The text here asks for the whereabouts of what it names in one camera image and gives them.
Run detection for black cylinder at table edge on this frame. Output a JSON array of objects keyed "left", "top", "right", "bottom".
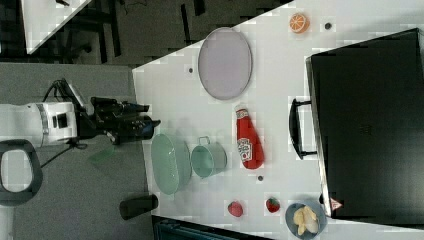
[{"left": 119, "top": 194, "right": 159, "bottom": 220}]

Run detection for yellow banana pieces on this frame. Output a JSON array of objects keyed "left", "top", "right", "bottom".
[{"left": 293, "top": 206, "right": 319, "bottom": 235}]

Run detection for blue bowl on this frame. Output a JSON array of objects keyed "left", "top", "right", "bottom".
[{"left": 285, "top": 200, "right": 327, "bottom": 240}]

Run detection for red strawberry toy right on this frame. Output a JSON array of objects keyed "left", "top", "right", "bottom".
[{"left": 265, "top": 197, "right": 280, "bottom": 213}]

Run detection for green metal mug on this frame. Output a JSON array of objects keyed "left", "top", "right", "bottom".
[{"left": 190, "top": 136, "right": 227, "bottom": 178}]

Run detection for black toaster oven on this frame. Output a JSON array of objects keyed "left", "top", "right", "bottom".
[{"left": 305, "top": 28, "right": 424, "bottom": 229}]

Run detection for red plush ketchup bottle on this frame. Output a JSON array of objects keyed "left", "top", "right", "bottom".
[{"left": 235, "top": 106, "right": 265, "bottom": 170}]

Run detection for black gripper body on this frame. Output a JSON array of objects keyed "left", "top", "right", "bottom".
[{"left": 77, "top": 97, "right": 154, "bottom": 145}]

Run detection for red strawberry toy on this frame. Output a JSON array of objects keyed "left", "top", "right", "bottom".
[
  {"left": 227, "top": 201, "right": 244, "bottom": 217},
  {"left": 265, "top": 197, "right": 280, "bottom": 213}
]

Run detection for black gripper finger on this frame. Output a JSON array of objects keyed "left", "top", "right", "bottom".
[
  {"left": 129, "top": 103, "right": 149, "bottom": 113},
  {"left": 151, "top": 120, "right": 161, "bottom": 128}
]

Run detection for red strawberry toy left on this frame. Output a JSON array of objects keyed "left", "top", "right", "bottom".
[{"left": 227, "top": 201, "right": 244, "bottom": 217}]

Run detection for black oval frame stand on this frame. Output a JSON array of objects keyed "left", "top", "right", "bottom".
[{"left": 0, "top": 139, "right": 43, "bottom": 207}]

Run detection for grey oval plate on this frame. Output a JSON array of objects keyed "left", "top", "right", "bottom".
[{"left": 198, "top": 27, "right": 252, "bottom": 100}]

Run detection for orange slice toy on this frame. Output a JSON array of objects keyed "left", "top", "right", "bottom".
[{"left": 289, "top": 13, "right": 310, "bottom": 34}]

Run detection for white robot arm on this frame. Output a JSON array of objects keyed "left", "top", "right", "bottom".
[{"left": 0, "top": 97, "right": 160, "bottom": 147}]

